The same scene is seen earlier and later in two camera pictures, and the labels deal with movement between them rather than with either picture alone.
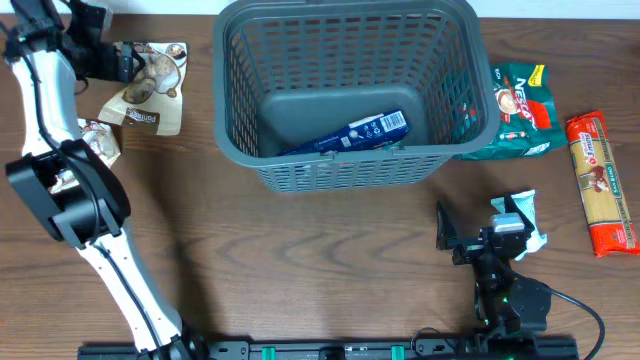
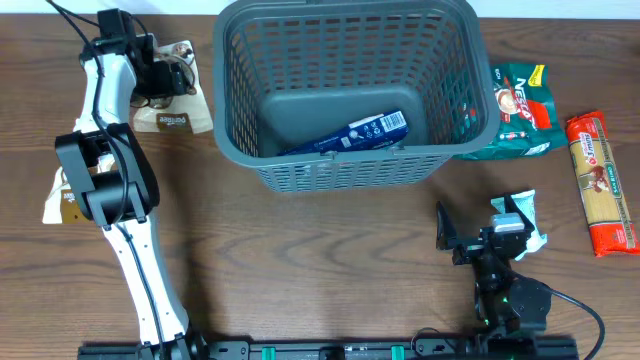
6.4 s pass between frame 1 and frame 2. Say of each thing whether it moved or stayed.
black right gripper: stayed
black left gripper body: moved
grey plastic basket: stayed
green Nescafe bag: stayed
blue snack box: stayed
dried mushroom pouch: moved
